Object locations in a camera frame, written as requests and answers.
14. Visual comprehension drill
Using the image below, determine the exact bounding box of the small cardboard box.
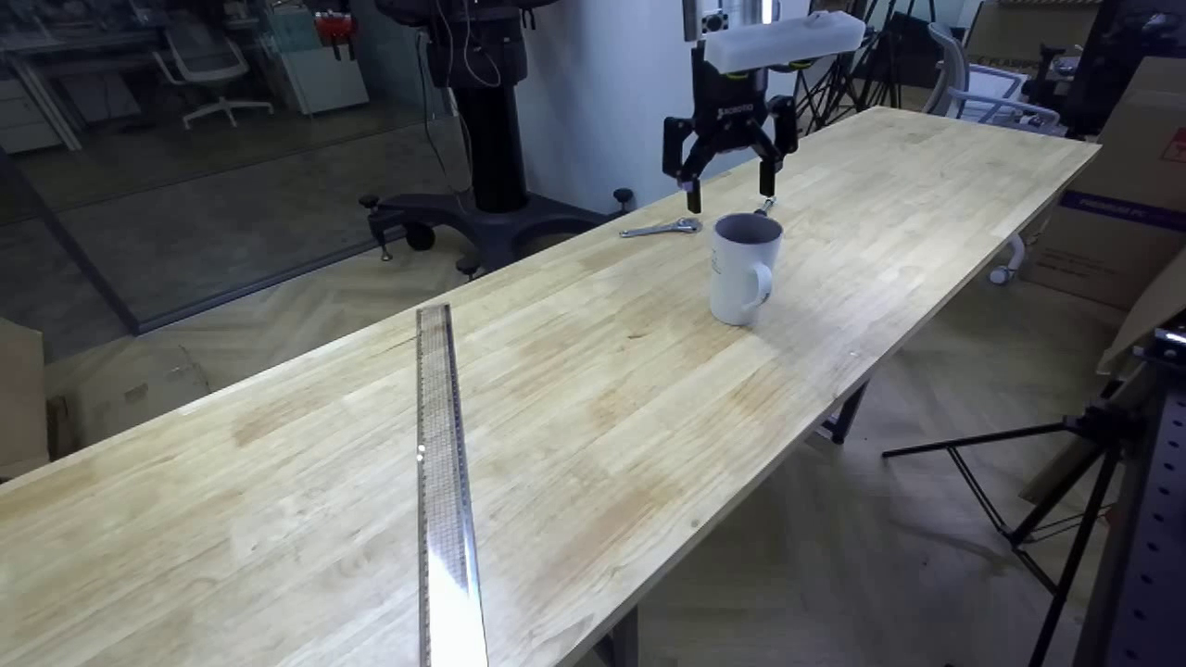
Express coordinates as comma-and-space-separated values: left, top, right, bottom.
0, 313, 52, 484

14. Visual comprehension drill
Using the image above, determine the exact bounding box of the large cardboard box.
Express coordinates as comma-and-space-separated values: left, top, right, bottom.
1018, 51, 1186, 313

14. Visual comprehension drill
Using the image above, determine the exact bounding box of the white office chair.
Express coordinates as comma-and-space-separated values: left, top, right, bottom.
150, 11, 278, 132

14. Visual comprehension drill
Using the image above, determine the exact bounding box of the black perforated metal rack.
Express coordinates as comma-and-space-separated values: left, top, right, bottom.
1073, 321, 1186, 667

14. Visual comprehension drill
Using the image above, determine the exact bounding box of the white metal frame chair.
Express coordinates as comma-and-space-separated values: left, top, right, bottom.
923, 19, 1068, 139

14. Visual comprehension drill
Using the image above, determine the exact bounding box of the long metal ruler strip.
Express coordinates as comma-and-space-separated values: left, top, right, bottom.
412, 301, 495, 667

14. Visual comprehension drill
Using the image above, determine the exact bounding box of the white ceramic mug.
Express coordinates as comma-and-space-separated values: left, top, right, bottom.
710, 211, 787, 329

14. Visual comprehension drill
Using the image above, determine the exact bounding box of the black wheeled pedestal stand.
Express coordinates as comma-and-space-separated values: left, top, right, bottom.
360, 0, 642, 279

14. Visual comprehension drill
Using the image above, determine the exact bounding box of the black table leg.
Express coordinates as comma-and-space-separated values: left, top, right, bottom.
823, 376, 875, 449

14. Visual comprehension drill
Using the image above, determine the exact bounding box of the black camera tripod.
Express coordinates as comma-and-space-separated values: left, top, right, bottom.
880, 365, 1147, 667

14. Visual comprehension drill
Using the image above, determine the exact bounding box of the black light stand tripod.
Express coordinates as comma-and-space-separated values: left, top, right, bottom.
787, 0, 905, 145

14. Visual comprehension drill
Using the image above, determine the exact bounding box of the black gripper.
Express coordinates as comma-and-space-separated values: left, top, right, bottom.
659, 44, 802, 219

